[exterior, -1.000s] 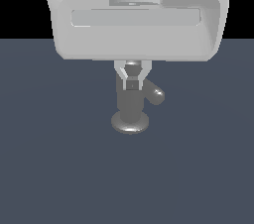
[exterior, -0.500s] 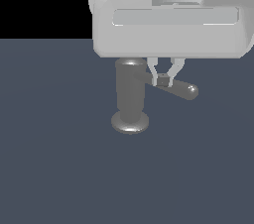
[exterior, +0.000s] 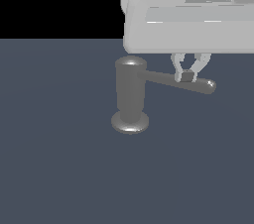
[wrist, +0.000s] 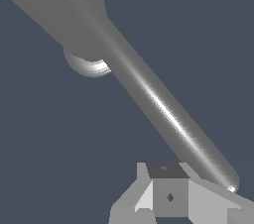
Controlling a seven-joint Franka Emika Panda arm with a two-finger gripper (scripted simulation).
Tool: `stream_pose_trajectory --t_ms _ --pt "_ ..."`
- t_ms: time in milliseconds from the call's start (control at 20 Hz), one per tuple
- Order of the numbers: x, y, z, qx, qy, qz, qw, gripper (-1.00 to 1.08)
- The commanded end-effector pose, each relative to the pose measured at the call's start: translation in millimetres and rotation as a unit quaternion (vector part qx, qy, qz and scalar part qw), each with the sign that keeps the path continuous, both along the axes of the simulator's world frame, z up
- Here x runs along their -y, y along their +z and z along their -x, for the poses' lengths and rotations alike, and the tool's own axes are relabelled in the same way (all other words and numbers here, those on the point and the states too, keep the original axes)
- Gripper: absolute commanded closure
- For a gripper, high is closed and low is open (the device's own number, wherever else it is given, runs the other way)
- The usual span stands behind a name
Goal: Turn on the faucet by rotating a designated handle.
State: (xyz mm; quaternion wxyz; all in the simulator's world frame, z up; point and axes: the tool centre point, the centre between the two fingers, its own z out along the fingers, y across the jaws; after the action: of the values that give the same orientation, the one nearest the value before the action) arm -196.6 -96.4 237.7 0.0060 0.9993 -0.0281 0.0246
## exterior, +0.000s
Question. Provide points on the white gripper block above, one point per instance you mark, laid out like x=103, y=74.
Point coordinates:
x=185, y=33

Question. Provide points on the grey faucet post with base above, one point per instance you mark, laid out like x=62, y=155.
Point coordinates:
x=130, y=95

